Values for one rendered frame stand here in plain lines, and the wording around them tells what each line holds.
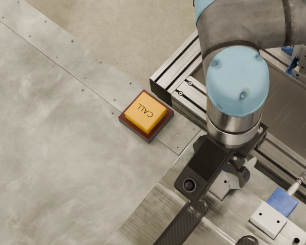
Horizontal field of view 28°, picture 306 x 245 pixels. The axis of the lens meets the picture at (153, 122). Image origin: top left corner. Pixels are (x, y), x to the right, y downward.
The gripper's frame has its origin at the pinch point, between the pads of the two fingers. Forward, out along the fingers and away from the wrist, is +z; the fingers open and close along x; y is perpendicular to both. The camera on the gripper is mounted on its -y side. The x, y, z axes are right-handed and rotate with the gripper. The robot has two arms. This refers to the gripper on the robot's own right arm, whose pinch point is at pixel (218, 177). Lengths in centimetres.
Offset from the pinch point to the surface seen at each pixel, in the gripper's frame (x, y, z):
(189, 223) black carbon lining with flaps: -0.7, -8.9, 3.0
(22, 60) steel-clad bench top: 50, -2, 11
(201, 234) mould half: -3.5, -9.1, 2.5
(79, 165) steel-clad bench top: 24.5, -11.8, 11.1
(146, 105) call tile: 21.3, 5.0, 7.5
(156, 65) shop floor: 59, 45, 91
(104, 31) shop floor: 83, 44, 91
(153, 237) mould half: 2.5, -14.8, 2.8
